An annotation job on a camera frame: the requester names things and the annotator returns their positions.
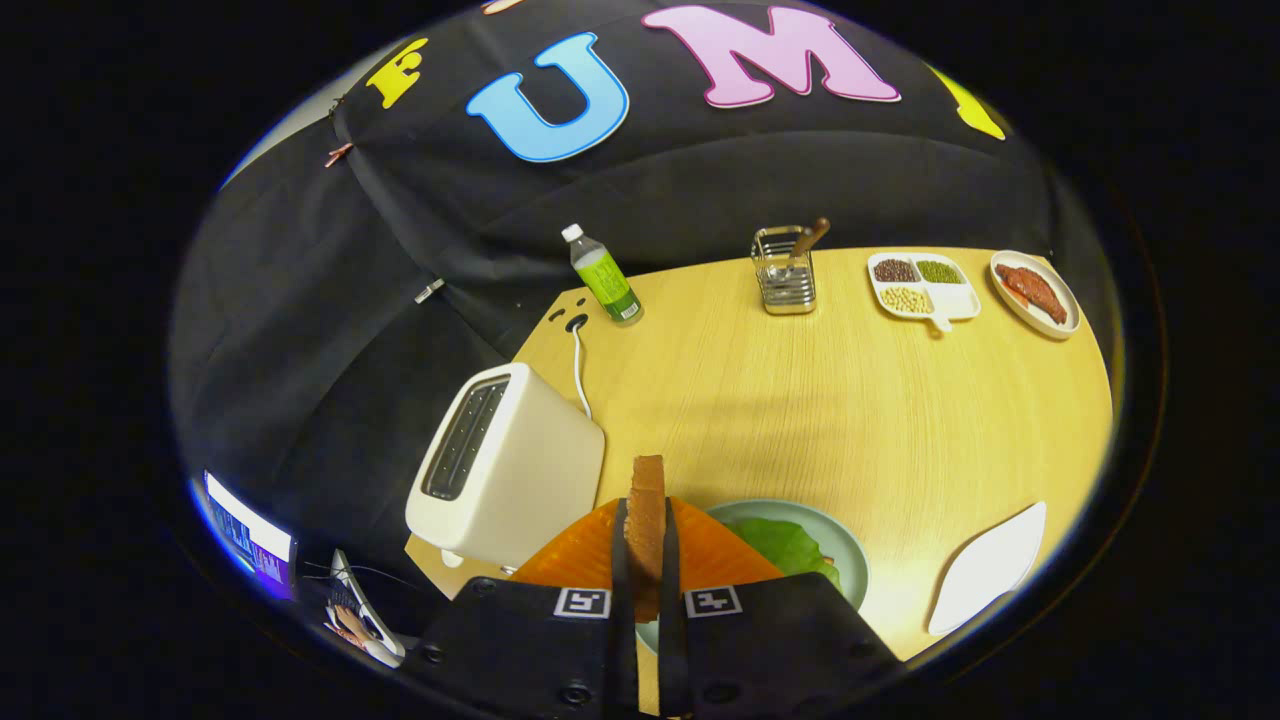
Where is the green lettuce leaf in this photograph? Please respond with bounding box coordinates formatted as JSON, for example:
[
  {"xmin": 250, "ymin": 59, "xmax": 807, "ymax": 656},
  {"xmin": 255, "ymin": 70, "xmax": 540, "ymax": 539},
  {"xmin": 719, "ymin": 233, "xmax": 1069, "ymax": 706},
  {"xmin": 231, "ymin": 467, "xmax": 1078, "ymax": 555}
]
[{"xmin": 725, "ymin": 517, "xmax": 843, "ymax": 591}]

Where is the white round plate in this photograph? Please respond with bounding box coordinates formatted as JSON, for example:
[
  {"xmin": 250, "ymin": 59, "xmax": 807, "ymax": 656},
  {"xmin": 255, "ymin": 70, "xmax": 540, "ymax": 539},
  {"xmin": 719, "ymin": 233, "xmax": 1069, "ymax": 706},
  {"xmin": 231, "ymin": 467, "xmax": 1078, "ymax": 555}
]
[{"xmin": 990, "ymin": 250, "xmax": 1082, "ymax": 341}]

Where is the green label plastic bottle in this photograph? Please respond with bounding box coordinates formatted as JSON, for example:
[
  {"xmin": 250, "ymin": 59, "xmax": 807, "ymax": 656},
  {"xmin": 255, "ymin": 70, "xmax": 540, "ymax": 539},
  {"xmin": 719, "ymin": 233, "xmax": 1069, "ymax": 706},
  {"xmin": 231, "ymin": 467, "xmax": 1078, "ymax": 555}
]
[{"xmin": 561, "ymin": 223, "xmax": 645, "ymax": 326}]

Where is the white toaster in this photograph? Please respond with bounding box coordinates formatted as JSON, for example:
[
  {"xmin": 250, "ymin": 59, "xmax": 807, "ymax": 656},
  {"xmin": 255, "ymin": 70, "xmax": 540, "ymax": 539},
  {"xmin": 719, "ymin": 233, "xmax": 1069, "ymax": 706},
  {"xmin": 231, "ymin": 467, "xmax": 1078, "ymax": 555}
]
[{"xmin": 405, "ymin": 362, "xmax": 607, "ymax": 573}]

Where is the computer monitor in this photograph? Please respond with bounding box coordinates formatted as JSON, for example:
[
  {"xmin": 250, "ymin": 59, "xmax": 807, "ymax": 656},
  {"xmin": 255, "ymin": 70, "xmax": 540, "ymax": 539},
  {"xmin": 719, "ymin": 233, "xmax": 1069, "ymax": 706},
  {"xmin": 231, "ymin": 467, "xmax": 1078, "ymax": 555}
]
[{"xmin": 203, "ymin": 470, "xmax": 298, "ymax": 601}]

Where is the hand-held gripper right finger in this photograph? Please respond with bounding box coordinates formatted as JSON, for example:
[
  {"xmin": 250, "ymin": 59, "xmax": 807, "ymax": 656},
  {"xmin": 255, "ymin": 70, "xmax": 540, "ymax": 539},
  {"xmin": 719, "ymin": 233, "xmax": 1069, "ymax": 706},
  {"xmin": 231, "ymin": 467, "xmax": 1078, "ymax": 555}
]
[{"xmin": 658, "ymin": 497, "xmax": 901, "ymax": 719}]

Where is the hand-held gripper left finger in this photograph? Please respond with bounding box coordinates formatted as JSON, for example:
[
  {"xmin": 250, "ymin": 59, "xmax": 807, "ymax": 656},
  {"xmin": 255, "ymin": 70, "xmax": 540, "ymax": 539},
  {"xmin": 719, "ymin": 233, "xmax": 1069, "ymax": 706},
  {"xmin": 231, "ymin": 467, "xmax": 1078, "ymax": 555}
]
[{"xmin": 398, "ymin": 497, "xmax": 641, "ymax": 719}]

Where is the brown meat slice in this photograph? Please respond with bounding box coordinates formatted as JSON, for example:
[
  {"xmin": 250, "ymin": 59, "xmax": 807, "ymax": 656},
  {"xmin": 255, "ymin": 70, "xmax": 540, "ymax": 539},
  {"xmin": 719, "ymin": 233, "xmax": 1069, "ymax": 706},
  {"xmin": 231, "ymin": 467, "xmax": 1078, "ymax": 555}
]
[{"xmin": 1005, "ymin": 265, "xmax": 1068, "ymax": 326}]

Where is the white toaster cable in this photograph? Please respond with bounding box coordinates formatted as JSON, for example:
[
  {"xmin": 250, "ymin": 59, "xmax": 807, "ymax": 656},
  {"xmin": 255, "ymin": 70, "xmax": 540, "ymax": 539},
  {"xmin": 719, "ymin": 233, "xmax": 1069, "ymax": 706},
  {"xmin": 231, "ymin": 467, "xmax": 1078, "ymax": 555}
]
[{"xmin": 570, "ymin": 322, "xmax": 594, "ymax": 421}]

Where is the wooden handle spoon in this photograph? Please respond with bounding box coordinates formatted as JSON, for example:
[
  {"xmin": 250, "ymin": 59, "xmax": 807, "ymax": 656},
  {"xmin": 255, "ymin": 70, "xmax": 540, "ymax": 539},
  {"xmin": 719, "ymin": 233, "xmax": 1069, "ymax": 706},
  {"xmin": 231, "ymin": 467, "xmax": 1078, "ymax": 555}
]
[{"xmin": 770, "ymin": 217, "xmax": 831, "ymax": 281}]

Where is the metal wire utensil holder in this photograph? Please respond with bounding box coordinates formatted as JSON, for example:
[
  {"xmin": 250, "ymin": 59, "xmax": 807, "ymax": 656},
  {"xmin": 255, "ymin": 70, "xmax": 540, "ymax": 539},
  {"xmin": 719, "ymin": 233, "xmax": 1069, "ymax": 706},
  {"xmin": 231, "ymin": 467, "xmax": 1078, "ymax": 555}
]
[{"xmin": 751, "ymin": 225, "xmax": 818, "ymax": 317}]

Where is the white leaf-shaped plate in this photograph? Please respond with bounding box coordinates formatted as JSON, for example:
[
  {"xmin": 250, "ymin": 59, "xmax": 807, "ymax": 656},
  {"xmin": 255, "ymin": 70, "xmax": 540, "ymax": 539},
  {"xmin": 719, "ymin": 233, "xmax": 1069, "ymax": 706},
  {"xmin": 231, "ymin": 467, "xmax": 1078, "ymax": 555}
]
[{"xmin": 927, "ymin": 501, "xmax": 1048, "ymax": 637}]

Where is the toasted bread slice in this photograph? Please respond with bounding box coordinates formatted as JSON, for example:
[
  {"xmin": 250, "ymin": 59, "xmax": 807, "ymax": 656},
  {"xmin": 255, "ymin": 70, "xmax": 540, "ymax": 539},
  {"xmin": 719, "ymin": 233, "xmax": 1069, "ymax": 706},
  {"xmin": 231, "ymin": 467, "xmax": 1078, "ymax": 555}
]
[{"xmin": 624, "ymin": 455, "xmax": 668, "ymax": 623}]

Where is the black backdrop cloth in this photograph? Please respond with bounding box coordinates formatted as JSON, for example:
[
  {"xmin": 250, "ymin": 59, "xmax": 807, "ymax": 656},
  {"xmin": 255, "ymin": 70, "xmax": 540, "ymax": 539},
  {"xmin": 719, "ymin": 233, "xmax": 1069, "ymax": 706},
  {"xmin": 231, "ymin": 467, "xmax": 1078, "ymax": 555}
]
[{"xmin": 168, "ymin": 0, "xmax": 1116, "ymax": 601}]

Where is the white divided dish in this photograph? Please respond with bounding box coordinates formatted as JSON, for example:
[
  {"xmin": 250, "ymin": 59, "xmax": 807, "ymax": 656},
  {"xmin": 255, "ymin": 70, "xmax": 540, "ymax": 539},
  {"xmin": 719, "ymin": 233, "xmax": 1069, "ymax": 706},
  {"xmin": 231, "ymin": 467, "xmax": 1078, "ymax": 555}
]
[{"xmin": 867, "ymin": 251, "xmax": 982, "ymax": 334}]

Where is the pale green round plate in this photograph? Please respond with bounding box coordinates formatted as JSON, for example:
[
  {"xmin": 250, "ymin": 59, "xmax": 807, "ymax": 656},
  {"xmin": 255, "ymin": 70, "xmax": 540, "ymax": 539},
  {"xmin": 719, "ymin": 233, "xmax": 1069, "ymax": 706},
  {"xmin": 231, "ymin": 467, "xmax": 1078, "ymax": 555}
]
[{"xmin": 636, "ymin": 499, "xmax": 871, "ymax": 656}]

